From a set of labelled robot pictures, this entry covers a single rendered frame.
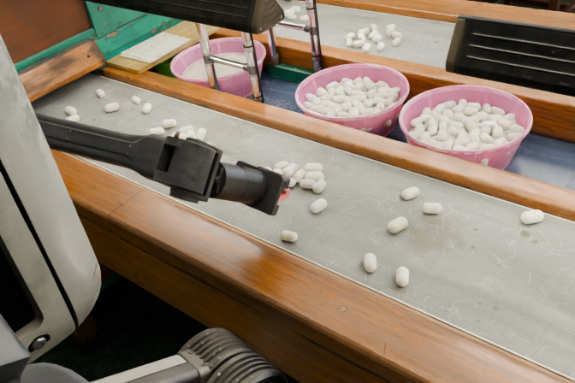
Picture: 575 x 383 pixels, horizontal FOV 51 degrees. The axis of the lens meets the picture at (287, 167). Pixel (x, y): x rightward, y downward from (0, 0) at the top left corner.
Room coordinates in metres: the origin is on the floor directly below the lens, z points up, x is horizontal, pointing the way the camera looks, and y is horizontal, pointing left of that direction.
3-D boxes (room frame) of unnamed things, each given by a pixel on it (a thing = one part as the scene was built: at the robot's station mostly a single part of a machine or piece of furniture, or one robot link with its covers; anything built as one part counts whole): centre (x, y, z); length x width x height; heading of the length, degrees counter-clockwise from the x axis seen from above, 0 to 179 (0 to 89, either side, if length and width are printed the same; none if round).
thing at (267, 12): (1.24, 0.21, 1.08); 0.62 x 0.08 x 0.07; 46
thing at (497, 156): (1.06, -0.38, 0.72); 0.27 x 0.27 x 0.10
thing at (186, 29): (1.71, 0.30, 0.77); 0.33 x 0.15 x 0.01; 136
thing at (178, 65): (1.56, 0.14, 0.72); 0.27 x 0.27 x 0.10
